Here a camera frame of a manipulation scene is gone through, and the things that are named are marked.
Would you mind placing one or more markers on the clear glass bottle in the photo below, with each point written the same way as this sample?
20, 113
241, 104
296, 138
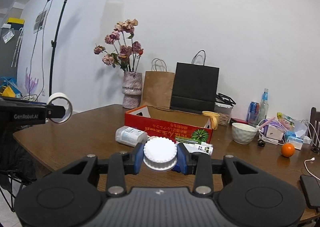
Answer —
263, 107

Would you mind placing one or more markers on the white purple box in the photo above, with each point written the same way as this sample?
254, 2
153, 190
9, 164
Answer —
271, 131

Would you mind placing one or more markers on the dark wooden chair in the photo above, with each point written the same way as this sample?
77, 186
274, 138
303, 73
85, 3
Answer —
314, 129

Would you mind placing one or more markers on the blue tissue pack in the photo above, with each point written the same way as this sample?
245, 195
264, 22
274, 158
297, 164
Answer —
297, 139

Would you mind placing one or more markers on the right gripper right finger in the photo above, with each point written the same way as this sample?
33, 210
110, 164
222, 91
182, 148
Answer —
197, 164

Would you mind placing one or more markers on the yellow mug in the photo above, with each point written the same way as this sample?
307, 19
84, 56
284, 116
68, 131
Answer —
214, 118

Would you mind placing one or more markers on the white tape roll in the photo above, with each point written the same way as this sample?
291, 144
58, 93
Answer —
60, 108

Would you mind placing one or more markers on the white ribbed cap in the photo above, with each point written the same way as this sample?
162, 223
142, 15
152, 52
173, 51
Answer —
160, 154

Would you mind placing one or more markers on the small red box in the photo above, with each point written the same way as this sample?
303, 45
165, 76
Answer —
240, 121

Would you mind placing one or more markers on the colourful snack packet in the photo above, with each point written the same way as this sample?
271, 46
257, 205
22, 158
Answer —
285, 120

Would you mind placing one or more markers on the blue soda can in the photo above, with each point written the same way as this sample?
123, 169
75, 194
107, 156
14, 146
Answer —
252, 112

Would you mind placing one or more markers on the clear food container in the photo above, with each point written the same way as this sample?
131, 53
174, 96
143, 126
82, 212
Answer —
224, 106

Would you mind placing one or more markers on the pink ceramic vase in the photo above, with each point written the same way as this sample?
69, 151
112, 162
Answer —
132, 89

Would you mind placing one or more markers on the white pill bottle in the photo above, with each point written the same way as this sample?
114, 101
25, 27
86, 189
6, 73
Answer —
130, 136

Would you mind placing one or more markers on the white green tube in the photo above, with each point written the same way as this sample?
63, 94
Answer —
193, 148

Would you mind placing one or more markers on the black smartphone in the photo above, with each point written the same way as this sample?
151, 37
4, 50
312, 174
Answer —
311, 190

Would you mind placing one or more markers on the brown paper bag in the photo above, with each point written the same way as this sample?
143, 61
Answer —
158, 85

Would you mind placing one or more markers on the white textured bowl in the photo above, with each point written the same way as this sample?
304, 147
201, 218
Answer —
242, 133

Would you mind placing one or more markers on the small black ball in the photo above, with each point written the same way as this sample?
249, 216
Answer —
261, 143

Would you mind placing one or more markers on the blue ribbed lid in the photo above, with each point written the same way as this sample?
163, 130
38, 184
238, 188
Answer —
176, 168

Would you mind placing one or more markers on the dried pink flowers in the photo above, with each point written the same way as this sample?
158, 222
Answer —
126, 52

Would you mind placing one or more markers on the red cardboard box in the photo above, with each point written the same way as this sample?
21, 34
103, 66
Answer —
170, 123

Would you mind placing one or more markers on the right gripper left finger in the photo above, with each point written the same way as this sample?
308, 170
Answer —
121, 164

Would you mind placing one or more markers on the black paper bag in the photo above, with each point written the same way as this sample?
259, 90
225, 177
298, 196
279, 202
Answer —
194, 88

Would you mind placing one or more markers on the orange fruit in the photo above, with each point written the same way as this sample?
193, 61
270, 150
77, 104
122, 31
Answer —
287, 150

